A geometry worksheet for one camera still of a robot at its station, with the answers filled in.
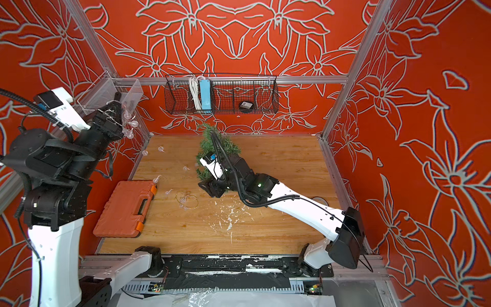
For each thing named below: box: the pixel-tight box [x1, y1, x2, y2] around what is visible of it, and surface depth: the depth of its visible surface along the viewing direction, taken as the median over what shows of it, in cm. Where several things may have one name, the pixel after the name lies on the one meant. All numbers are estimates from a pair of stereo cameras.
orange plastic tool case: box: [92, 180, 158, 238], surface depth 87 cm
